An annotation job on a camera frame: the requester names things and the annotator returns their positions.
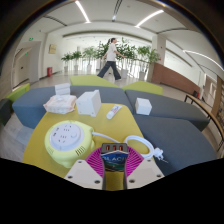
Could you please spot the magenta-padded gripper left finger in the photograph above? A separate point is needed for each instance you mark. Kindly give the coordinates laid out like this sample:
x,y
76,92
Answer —
x,y
83,173

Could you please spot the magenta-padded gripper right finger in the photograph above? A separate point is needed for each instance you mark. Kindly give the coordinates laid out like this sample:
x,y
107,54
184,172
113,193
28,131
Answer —
x,y
145,172

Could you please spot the dark multi-port charger block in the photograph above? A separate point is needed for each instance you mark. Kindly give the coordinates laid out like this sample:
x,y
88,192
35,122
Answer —
x,y
114,158

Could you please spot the round yellow-green power strip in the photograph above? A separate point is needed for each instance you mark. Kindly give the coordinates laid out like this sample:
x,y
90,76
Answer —
x,y
66,140

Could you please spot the small white cube box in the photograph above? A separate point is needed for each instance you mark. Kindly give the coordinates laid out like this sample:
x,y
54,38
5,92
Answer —
x,y
143,106

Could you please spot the small white tube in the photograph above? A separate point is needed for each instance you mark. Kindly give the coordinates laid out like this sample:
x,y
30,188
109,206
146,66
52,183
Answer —
x,y
113,112

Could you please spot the large white box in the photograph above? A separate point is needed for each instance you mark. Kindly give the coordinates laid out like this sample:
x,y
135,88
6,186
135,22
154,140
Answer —
x,y
88,104

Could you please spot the wet wipes pack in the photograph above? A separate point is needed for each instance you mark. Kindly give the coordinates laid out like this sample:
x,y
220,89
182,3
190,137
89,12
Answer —
x,y
60,104

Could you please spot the green upholstered bench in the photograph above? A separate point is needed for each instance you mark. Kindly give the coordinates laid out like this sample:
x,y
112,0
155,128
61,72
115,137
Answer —
x,y
143,87
90,80

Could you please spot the long grey upholstered bench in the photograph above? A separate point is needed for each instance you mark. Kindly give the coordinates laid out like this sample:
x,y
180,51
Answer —
x,y
30,106

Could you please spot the stacked white tissue packs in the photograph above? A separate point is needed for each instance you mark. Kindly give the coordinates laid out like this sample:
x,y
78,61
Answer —
x,y
62,89

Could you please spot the dark grey ottoman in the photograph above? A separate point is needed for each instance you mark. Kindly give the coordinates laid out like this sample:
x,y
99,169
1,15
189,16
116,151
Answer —
x,y
5,111

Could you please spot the green sofa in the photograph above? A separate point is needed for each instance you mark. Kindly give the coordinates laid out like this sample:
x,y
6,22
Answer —
x,y
18,93

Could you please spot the red bin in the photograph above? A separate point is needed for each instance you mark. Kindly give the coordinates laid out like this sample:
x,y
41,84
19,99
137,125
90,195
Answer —
x,y
49,72

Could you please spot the row of potted plants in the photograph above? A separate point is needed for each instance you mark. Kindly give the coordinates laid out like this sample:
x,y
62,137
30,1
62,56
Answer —
x,y
130,51

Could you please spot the person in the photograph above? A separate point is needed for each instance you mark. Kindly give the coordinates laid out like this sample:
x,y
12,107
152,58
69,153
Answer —
x,y
111,53

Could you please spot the green exit sign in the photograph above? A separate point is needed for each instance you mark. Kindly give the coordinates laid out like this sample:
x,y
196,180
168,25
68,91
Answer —
x,y
31,39

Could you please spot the ceiling light strips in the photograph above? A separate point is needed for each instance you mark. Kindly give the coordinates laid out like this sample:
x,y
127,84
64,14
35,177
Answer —
x,y
82,11

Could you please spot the wooden bench with black frame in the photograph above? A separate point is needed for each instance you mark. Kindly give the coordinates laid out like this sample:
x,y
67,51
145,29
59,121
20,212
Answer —
x,y
203,105

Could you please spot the framed wall picture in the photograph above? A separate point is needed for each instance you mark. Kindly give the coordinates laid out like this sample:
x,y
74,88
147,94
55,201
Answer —
x,y
52,49

